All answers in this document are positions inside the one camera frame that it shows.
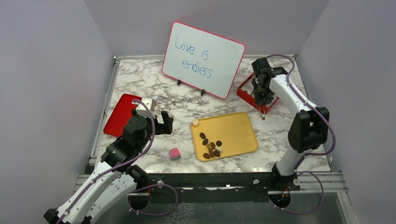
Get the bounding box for yellow plastic tray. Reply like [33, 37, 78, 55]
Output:
[190, 112, 259, 161]

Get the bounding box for pink whiteboard eraser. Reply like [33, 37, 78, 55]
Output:
[170, 148, 181, 161]

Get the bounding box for pink-framed whiteboard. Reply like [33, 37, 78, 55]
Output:
[161, 21, 246, 99]

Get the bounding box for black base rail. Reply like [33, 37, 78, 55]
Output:
[83, 171, 301, 205]

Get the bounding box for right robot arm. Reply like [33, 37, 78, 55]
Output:
[252, 57, 329, 190]

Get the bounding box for white heart chocolate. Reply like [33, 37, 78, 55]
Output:
[192, 119, 199, 126]

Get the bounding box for red chocolate box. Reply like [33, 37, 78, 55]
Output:
[236, 73, 279, 115]

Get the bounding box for red box lid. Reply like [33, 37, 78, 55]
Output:
[103, 94, 142, 137]

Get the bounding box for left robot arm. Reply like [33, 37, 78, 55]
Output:
[43, 110, 174, 224]

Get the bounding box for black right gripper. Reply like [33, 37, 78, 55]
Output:
[252, 80, 274, 106]

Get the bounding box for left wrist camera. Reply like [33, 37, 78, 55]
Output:
[134, 98, 156, 117]

